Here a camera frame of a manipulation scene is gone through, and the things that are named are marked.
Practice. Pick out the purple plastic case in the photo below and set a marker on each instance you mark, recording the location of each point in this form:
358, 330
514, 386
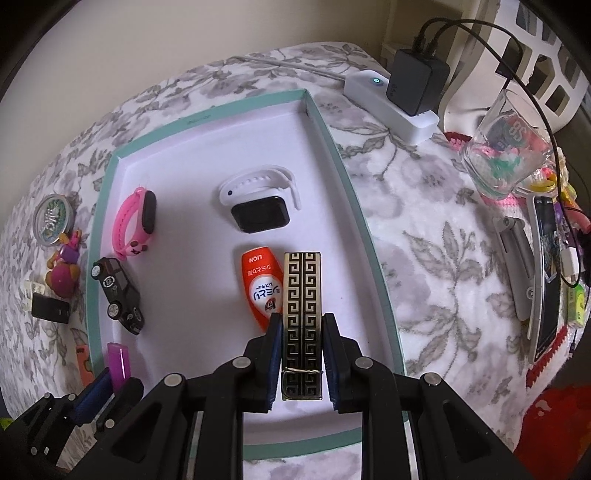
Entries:
118, 362

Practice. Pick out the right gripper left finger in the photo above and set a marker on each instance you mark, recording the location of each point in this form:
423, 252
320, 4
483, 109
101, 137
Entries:
264, 353

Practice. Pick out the red cloth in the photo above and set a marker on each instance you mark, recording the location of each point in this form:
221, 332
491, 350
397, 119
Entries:
555, 432

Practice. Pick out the white usb plug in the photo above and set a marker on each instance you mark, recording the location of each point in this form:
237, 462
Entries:
571, 269

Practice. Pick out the white smartwatch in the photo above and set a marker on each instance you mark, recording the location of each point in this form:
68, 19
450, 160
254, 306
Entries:
257, 198

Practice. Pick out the pink watch band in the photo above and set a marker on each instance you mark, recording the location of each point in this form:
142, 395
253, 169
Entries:
134, 224

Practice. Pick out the floral grey white blanket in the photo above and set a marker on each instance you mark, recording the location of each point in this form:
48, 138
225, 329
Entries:
434, 235

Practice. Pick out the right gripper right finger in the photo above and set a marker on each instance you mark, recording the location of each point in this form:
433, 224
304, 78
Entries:
340, 354

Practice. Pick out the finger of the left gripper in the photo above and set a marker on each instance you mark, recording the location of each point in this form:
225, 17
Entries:
123, 401
94, 392

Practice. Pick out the black gold patterned box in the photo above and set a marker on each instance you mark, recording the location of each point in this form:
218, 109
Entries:
301, 367

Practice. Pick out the black power adapter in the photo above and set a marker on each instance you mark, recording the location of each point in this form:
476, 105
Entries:
416, 83

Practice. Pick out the grey hair clip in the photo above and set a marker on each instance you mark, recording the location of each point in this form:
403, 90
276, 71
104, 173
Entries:
520, 264

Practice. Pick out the clear glass cup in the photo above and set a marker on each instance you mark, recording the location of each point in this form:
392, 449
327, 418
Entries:
510, 144

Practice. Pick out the pink brown dog toy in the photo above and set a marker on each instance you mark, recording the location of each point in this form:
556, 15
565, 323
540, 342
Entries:
63, 272

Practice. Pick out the orange Lion bottle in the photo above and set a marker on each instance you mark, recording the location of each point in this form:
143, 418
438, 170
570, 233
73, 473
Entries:
262, 279

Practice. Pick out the cream hair claw clip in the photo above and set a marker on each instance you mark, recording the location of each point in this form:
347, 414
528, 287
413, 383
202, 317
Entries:
31, 288

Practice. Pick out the salmon blue phone case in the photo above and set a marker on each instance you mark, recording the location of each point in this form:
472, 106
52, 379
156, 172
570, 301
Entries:
84, 364

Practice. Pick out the black smartphone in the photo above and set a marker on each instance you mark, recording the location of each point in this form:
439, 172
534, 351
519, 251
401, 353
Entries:
547, 285

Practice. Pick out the round metal tin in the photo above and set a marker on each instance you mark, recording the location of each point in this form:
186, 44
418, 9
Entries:
53, 216

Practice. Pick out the black small box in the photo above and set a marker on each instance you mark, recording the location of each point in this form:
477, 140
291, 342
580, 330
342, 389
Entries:
50, 309

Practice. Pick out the black toy car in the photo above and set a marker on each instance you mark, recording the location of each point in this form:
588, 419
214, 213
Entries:
123, 298

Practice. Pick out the white power strip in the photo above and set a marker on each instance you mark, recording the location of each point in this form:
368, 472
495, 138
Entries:
368, 89

